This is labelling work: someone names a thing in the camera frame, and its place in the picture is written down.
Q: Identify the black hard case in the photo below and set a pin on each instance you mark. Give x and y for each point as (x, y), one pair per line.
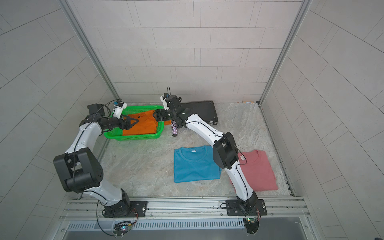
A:
(205, 109)

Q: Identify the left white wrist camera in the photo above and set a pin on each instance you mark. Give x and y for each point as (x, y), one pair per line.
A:
(119, 107)

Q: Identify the right green circuit board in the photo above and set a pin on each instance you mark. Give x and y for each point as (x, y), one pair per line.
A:
(251, 224)

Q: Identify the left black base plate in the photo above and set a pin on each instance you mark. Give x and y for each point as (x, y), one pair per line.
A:
(139, 207)

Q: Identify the aluminium mounting rail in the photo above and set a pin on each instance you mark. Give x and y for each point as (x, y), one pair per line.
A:
(161, 208)

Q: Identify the orange t-shirt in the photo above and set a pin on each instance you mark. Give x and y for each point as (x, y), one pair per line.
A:
(147, 124)

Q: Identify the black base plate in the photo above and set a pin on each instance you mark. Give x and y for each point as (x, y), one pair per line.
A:
(139, 207)
(233, 208)

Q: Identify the purple patterned bottle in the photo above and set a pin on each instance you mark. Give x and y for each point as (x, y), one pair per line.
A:
(174, 131)

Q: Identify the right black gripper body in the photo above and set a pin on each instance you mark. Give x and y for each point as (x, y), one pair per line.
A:
(166, 115)

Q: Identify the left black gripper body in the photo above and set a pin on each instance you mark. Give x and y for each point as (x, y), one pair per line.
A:
(121, 122)

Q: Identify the green circuit board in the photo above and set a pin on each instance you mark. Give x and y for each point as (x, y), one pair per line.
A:
(121, 228)
(251, 224)

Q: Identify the left green circuit board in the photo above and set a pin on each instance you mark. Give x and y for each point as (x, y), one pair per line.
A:
(121, 228)

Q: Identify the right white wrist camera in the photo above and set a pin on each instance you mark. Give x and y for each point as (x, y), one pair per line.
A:
(167, 103)

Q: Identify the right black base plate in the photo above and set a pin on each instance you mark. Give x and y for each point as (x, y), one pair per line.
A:
(233, 208)

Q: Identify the pink folded t-shirt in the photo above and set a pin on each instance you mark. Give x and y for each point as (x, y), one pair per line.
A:
(258, 171)

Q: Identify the blue folded t-shirt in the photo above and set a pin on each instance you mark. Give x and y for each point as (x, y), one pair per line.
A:
(195, 164)

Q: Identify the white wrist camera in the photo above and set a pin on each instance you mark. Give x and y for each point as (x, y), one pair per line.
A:
(167, 103)
(119, 107)

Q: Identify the green plastic basket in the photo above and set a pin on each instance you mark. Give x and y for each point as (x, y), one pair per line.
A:
(117, 134)

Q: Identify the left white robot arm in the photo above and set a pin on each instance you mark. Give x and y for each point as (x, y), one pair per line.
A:
(79, 170)

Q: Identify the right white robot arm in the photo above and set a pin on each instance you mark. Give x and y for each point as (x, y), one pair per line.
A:
(225, 151)

